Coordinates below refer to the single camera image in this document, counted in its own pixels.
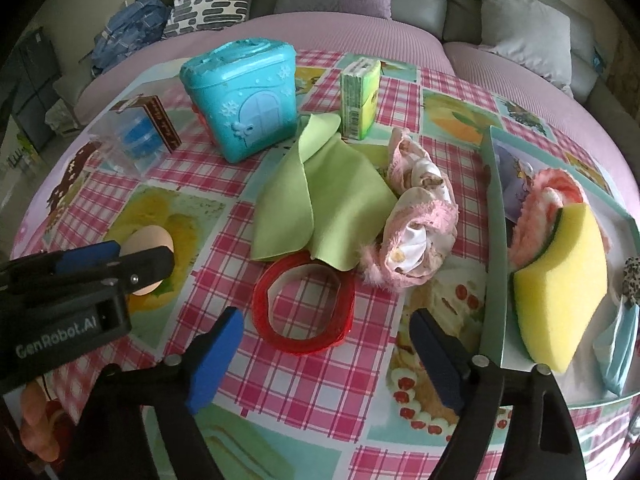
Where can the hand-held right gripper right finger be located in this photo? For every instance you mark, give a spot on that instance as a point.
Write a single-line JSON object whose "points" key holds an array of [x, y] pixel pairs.
{"points": [[440, 365]]}

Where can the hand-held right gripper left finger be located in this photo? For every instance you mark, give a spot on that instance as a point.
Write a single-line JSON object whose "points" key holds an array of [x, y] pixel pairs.
{"points": [[215, 360]]}

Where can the green cloth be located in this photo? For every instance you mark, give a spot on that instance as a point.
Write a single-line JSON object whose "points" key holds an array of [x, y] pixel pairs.
{"points": [[325, 195]]}

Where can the grey cushion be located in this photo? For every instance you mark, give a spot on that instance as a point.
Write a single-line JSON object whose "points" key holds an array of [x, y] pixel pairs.
{"points": [[525, 25]]}

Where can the white tray with teal rim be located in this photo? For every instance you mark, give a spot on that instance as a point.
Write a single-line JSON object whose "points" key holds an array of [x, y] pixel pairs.
{"points": [[495, 260]]}

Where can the yellow sponge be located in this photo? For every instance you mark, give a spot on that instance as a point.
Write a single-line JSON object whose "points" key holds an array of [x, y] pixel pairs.
{"points": [[560, 290]]}

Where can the teal house-shaped box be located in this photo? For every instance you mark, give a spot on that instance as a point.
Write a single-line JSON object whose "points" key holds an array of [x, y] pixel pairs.
{"points": [[240, 100]]}

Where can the black cabinet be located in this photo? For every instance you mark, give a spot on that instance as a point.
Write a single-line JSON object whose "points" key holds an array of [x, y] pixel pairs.
{"points": [[35, 85]]}

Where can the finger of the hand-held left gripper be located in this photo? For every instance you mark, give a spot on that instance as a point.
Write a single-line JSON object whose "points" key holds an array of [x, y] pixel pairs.
{"points": [[145, 267], [85, 256]]}

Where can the pink frilly cloth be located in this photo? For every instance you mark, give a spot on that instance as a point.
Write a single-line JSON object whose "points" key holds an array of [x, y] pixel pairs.
{"points": [[420, 240]]}

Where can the black white speckled cloth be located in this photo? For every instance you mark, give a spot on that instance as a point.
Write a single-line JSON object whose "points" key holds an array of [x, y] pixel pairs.
{"points": [[632, 280]]}

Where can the blue face mask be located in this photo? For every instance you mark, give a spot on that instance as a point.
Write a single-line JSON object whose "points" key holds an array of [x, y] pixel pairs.
{"points": [[617, 355]]}

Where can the green tissue pack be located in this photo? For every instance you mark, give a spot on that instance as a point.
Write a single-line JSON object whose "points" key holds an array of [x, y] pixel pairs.
{"points": [[357, 100]]}

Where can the person's left hand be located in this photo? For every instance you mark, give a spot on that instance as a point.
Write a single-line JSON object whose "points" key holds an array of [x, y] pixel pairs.
{"points": [[37, 420]]}

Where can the pink striped fluffy cloth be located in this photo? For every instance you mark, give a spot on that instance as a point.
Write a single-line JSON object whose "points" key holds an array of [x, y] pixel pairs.
{"points": [[545, 185]]}

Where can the pink checked printed tablecloth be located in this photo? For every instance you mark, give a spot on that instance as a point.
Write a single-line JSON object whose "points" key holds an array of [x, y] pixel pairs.
{"points": [[310, 390]]}

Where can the grey sofa with purple cover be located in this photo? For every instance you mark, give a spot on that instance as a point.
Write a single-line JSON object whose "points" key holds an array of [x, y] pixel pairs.
{"points": [[350, 30]]}

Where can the beige egg-shaped puff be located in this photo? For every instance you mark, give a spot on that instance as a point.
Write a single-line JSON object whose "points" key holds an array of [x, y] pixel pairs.
{"points": [[150, 240]]}

